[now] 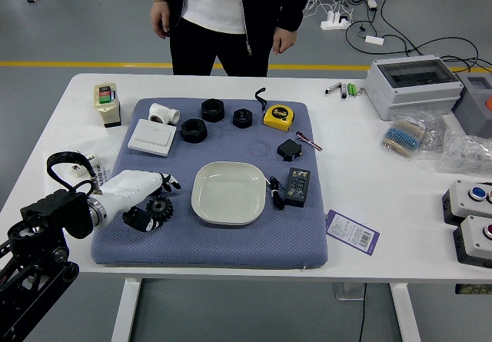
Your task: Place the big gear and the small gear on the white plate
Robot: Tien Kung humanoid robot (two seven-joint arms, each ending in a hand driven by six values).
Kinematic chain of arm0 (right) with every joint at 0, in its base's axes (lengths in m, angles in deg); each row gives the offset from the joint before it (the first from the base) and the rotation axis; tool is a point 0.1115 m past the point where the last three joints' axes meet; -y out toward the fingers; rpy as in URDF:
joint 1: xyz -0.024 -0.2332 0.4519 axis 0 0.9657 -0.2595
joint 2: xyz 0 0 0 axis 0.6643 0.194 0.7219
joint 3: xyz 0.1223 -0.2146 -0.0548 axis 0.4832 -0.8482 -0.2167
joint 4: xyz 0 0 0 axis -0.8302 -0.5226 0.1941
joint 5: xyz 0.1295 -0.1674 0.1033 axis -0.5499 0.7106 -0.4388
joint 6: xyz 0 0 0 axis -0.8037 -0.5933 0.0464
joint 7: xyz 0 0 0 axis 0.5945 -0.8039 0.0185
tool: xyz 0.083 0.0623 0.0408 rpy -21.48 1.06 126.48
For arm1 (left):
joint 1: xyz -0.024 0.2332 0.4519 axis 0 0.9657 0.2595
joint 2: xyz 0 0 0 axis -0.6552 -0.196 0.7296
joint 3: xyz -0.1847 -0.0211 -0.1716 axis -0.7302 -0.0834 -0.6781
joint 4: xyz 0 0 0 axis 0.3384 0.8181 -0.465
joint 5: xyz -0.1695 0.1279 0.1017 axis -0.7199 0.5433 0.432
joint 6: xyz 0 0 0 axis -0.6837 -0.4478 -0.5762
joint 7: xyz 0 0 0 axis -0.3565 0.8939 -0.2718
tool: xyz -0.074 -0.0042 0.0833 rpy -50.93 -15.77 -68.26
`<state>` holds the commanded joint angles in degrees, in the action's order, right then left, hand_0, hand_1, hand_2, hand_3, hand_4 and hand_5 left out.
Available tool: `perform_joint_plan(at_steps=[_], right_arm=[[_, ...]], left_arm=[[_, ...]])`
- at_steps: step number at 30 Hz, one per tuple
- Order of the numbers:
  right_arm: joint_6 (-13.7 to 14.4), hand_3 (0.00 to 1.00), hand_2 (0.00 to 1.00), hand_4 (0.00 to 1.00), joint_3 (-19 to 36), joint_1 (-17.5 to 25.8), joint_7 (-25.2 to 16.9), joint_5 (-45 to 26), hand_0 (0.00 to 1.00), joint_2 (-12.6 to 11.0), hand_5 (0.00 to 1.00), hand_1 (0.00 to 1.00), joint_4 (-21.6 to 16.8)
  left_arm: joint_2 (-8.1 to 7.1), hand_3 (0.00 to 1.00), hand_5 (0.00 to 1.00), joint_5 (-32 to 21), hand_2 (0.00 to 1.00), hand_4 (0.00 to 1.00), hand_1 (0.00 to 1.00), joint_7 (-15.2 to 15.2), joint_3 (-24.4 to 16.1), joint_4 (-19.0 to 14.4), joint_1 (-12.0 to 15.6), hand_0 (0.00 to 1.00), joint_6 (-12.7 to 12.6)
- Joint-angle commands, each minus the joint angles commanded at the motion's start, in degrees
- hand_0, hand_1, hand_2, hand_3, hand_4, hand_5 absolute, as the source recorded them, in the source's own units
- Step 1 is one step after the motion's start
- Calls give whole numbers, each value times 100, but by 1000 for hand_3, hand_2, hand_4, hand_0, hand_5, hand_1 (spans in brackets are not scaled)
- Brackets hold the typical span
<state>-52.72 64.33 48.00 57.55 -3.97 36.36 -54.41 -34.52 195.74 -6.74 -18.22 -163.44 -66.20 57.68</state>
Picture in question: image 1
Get person's left hand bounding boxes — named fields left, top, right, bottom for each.
left=271, top=26, right=297, bottom=55

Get person's right hand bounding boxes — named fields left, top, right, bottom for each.
left=151, top=0, right=171, bottom=39

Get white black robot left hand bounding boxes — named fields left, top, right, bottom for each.
left=98, top=169, right=181, bottom=233

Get large black gear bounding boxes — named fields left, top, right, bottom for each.
left=145, top=195, right=175, bottom=224

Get large black hex nut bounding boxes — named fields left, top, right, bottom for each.
left=201, top=98, right=225, bottom=123
left=181, top=118, right=209, bottom=144

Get small black hex nut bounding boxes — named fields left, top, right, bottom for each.
left=231, top=108, right=254, bottom=129

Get grey box with orange button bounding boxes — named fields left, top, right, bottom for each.
left=451, top=71, right=492, bottom=140

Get blue push button box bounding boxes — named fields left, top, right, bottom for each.
left=440, top=179, right=492, bottom=227

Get red push button box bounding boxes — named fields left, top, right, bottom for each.
left=452, top=214, right=492, bottom=269

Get dark box under table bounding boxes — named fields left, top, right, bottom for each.
left=455, top=283, right=492, bottom=296

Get white power strip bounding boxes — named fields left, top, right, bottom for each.
left=321, top=10, right=353, bottom=32

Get person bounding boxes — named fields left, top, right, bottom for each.
left=147, top=0, right=312, bottom=77

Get yellow tape measure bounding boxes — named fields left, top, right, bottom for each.
left=253, top=87, right=295, bottom=132

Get white pipe tee fitting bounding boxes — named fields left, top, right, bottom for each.
left=148, top=102, right=181, bottom=126

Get white square plate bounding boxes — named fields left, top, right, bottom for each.
left=191, top=161, right=267, bottom=227

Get blue-grey cushion mat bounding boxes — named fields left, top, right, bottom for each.
left=90, top=97, right=330, bottom=270

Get white table leg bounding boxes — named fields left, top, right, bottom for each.
left=111, top=278, right=142, bottom=342
left=389, top=282, right=422, bottom=342

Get black digital display module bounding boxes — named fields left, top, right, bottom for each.
left=283, top=167, right=311, bottom=208

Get bag of blue resistors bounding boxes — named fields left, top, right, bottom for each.
left=378, top=111, right=430, bottom=161

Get clear bag of small parts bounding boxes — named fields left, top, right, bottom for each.
left=418, top=111, right=449, bottom=161

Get purple label card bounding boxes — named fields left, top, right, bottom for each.
left=325, top=208, right=381, bottom=257

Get bubble wrap bag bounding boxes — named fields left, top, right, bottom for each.
left=436, top=126, right=492, bottom=176

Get white wall switch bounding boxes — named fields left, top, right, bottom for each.
left=127, top=118, right=178, bottom=159

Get cream switch box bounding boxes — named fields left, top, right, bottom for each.
left=93, top=83, right=122, bottom=129

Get black servo motor with wires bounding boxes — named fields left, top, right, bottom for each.
left=277, top=131, right=323, bottom=163

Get black floor cables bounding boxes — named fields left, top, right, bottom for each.
left=344, top=0, right=492, bottom=70

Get grey enclosure with clear lid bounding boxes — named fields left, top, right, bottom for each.
left=364, top=54, right=464, bottom=121

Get black tied cable bundle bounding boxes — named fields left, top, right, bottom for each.
left=268, top=176, right=286, bottom=211

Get grey bracket under table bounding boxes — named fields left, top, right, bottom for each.
left=333, top=281, right=366, bottom=301

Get black hanging cable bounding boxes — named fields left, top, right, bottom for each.
left=357, top=282, right=368, bottom=342

